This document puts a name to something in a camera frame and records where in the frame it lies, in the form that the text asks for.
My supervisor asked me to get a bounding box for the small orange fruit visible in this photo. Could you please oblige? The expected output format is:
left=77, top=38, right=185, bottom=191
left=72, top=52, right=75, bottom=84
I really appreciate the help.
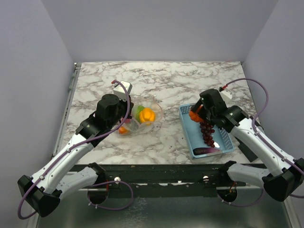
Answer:
left=189, top=106, right=204, bottom=123

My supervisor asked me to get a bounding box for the green orange mango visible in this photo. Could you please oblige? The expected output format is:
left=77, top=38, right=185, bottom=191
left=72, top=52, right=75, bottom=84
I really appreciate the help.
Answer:
left=118, top=126, right=130, bottom=135

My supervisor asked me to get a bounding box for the dark red grapes bunch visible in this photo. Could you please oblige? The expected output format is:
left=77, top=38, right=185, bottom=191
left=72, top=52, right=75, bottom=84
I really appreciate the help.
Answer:
left=199, top=122, right=215, bottom=148

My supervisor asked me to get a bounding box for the green cabbage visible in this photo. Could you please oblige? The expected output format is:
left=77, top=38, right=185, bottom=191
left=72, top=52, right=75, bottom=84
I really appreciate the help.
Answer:
left=135, top=105, right=145, bottom=122

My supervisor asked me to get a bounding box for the yellow bell pepper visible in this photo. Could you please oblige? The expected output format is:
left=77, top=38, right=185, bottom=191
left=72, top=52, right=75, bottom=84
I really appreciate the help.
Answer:
left=139, top=107, right=156, bottom=125

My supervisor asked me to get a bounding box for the clear zip top bag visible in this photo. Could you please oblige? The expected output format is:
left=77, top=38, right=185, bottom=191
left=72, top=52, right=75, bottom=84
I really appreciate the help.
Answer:
left=118, top=96, right=163, bottom=135

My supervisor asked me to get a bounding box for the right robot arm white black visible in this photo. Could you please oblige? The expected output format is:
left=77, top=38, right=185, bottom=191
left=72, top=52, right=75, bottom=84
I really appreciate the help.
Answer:
left=190, top=89, right=304, bottom=202

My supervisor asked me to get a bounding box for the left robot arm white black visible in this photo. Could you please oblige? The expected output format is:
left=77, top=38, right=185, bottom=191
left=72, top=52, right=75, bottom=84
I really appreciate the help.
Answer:
left=17, top=94, right=133, bottom=219

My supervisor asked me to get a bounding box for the light blue plastic basket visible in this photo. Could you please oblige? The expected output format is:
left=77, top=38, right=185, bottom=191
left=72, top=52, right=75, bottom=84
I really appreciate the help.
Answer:
left=179, top=104, right=234, bottom=159

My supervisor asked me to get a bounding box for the long purple eggplant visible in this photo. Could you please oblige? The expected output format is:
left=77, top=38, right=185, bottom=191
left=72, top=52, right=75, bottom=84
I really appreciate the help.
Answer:
left=193, top=147, right=221, bottom=156

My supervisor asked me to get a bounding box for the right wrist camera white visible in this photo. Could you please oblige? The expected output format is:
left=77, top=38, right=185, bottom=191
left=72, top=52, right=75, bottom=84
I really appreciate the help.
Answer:
left=219, top=85, right=232, bottom=103

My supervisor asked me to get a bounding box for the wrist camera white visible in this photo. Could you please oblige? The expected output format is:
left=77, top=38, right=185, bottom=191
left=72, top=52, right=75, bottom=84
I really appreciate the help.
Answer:
left=219, top=85, right=232, bottom=103
left=112, top=81, right=133, bottom=101

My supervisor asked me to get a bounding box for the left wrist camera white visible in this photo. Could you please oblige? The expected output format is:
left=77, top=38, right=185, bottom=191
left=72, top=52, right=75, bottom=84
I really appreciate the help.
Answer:
left=112, top=81, right=133, bottom=101

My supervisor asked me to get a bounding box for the black mounting rail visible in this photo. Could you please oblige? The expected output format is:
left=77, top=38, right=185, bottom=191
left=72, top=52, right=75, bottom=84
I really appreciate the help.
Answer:
left=78, top=163, right=247, bottom=198

